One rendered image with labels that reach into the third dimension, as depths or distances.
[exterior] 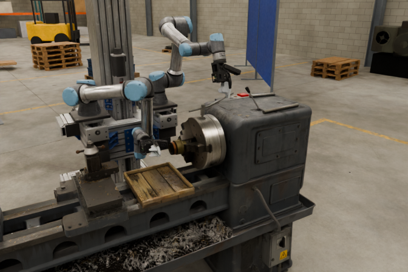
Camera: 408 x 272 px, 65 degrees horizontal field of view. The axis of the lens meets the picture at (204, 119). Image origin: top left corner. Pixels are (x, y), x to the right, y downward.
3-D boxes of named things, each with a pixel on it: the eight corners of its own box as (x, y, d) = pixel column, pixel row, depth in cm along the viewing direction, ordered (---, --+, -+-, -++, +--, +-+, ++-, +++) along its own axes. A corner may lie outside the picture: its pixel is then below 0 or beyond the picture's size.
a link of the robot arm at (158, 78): (146, 89, 240) (145, 71, 235) (163, 87, 246) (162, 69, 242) (152, 92, 230) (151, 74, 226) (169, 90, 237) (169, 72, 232)
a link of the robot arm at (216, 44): (217, 36, 188) (225, 31, 180) (220, 54, 188) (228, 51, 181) (206, 36, 184) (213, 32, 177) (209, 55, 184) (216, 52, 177)
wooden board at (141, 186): (169, 166, 208) (169, 161, 206) (195, 193, 178) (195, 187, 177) (123, 178, 194) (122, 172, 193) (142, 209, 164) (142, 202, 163)
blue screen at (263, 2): (234, 65, 1056) (236, -11, 978) (258, 66, 1056) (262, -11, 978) (251, 101, 667) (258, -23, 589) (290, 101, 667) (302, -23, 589)
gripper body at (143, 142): (143, 156, 181) (136, 147, 191) (157, 153, 185) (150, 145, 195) (142, 144, 179) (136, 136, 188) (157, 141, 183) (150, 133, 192)
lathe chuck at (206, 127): (194, 151, 213) (196, 107, 200) (218, 176, 188) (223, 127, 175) (182, 153, 209) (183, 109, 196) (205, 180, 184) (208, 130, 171)
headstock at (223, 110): (264, 138, 252) (268, 90, 239) (310, 163, 213) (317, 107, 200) (197, 154, 225) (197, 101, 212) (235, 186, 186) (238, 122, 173)
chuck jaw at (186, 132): (195, 139, 194) (190, 121, 197) (198, 136, 190) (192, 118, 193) (179, 142, 189) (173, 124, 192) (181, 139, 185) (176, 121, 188)
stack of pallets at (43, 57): (70, 62, 1104) (67, 41, 1080) (84, 65, 1052) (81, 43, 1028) (32, 68, 1013) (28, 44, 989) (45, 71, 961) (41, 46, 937)
